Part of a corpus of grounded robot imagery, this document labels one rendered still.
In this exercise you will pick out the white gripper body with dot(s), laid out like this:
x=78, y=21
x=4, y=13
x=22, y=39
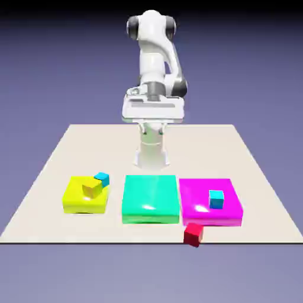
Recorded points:
x=153, y=111

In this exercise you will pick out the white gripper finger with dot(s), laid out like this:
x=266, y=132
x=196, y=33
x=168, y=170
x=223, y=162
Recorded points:
x=143, y=129
x=162, y=129

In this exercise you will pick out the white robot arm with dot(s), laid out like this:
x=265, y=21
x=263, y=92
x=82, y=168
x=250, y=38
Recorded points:
x=151, y=47

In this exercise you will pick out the small cyan cube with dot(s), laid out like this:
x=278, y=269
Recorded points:
x=103, y=177
x=216, y=199

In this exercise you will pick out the small yellow cube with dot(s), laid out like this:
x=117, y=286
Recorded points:
x=92, y=188

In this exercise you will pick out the small red cube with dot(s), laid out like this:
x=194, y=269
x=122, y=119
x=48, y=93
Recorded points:
x=193, y=234

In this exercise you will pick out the large green box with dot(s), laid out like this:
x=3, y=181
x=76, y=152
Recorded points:
x=150, y=196

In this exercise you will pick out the large magenta box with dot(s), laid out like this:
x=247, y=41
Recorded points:
x=196, y=198

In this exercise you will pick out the large yellow box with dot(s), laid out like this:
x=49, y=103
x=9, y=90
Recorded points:
x=78, y=198

